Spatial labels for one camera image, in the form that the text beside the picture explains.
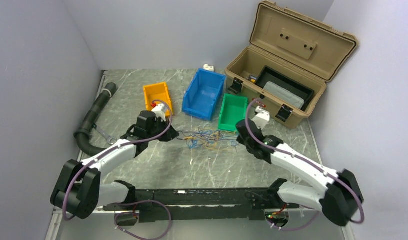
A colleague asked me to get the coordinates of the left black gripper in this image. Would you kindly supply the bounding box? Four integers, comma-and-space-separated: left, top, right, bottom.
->
146, 116, 178, 142

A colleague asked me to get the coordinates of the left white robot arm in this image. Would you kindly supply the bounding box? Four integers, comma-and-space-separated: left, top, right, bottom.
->
50, 110, 179, 221

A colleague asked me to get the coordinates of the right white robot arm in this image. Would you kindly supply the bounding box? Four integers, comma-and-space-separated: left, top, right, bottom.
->
235, 118, 365, 227

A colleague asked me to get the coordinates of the green plastic bin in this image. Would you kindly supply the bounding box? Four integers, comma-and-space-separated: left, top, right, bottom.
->
218, 93, 248, 132

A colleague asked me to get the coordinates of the blue plastic bin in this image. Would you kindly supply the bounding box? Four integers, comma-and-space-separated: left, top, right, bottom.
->
181, 68, 226, 121

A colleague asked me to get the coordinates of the orange plastic bin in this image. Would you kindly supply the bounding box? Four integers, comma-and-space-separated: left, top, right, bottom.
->
143, 81, 174, 116

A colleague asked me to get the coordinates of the silver wrench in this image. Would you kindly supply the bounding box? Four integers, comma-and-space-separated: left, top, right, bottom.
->
92, 123, 117, 145

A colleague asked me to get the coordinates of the grey plastic case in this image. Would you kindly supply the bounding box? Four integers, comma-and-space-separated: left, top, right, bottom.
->
263, 82, 304, 109

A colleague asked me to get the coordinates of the yellow blue battery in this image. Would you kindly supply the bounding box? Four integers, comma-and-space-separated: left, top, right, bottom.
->
248, 75, 257, 83

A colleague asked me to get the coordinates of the black toolbox tray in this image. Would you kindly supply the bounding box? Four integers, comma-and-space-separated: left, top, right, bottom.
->
255, 66, 314, 111

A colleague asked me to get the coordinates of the white plastic fitting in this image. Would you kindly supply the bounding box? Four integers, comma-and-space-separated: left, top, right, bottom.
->
203, 64, 214, 72

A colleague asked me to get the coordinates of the tan plastic toolbox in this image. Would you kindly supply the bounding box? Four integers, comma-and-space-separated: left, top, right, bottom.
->
225, 1, 358, 129

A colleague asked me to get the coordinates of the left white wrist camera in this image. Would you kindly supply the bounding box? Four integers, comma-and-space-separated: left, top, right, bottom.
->
151, 102, 168, 122

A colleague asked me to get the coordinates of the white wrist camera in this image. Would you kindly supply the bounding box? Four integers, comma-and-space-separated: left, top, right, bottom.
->
252, 106, 270, 130
151, 102, 168, 122

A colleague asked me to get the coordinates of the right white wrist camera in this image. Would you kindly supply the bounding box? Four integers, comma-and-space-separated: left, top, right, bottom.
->
252, 106, 270, 130

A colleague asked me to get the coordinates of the black corrugated hose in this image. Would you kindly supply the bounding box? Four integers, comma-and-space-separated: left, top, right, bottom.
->
73, 82, 117, 157

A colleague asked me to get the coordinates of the aluminium frame rail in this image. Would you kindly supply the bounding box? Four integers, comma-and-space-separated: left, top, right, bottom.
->
50, 82, 364, 228

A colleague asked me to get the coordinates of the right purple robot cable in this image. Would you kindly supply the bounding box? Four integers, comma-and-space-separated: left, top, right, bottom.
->
244, 98, 365, 233

